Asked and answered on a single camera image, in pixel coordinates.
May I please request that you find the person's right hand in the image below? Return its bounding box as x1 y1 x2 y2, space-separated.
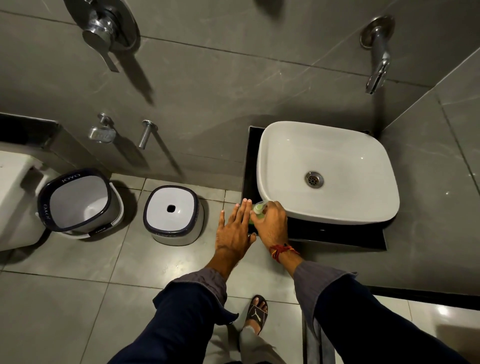
249 200 290 251

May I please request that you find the person's left hand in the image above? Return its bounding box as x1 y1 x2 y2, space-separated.
214 198 258 264

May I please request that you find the small green bottle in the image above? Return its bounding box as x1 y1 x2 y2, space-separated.
249 200 269 226

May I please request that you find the person's right forearm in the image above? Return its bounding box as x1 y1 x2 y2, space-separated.
278 249 470 364

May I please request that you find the person's left forearm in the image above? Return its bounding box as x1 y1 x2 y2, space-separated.
108 247 241 364

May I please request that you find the red thread wristband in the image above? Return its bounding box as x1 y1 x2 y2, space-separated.
269 243 299 263

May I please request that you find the white stool with navy rim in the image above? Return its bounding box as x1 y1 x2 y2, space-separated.
142 185 205 247

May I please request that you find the chrome basin drain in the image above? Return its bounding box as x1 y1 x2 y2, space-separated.
304 171 325 189

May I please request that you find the black sandal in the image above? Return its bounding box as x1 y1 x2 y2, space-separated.
245 295 269 336

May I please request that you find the black stone counter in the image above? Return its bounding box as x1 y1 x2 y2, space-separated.
241 125 389 251

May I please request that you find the white ceramic wash basin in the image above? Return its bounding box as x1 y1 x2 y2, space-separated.
256 121 400 226

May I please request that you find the person's grey trouser leg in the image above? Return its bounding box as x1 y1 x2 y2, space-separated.
238 325 287 364

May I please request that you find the white bucket with navy rim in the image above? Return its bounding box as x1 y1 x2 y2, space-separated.
36 168 125 240

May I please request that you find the chrome angle valve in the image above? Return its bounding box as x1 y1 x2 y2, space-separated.
88 113 117 145

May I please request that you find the white toilet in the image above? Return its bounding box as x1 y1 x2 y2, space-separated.
0 150 61 252

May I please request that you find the chrome shower mixer valve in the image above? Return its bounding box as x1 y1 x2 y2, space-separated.
63 0 140 73

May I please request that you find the chrome wall pipe stub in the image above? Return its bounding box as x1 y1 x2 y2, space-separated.
137 119 158 150

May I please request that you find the chrome wall tap spout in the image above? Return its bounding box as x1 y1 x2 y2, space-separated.
359 15 396 95

